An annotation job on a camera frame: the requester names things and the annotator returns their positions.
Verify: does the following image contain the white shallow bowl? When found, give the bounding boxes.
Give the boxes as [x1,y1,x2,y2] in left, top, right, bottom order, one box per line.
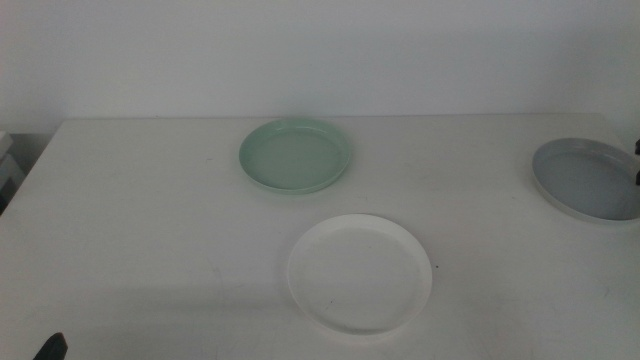
[286,213,434,337]

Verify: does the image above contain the mint green shallow bowl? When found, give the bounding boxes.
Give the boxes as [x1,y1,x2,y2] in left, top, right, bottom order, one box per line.
[238,117,351,195]

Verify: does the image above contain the grey shallow bowl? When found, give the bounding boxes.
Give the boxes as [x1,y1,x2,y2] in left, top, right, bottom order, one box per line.
[531,137,640,224]

